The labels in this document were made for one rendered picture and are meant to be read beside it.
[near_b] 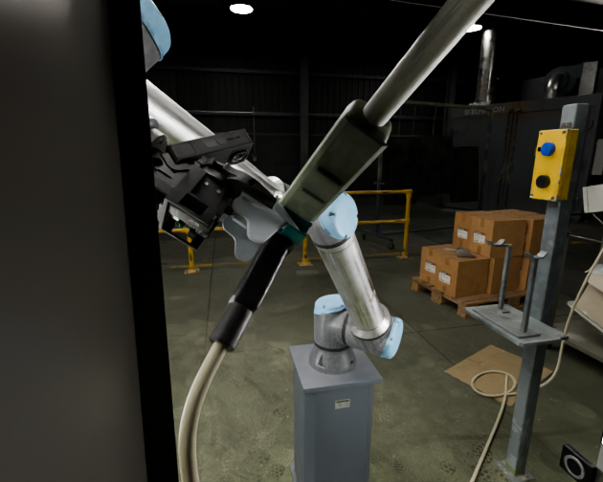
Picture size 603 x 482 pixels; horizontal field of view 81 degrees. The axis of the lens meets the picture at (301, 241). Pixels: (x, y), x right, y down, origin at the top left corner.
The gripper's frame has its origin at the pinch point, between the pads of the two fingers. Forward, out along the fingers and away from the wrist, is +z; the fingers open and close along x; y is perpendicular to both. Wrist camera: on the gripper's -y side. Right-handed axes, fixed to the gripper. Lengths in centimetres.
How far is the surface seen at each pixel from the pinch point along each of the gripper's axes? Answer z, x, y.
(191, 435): 1.2, -1.3, 24.3
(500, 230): 194, -150, -243
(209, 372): -0.5, 0.1, 19.1
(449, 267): 176, -188, -203
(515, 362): 208, -141, -114
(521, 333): 103, -52, -57
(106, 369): -7.2, 14.3, 24.2
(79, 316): -9.1, 19.3, 23.3
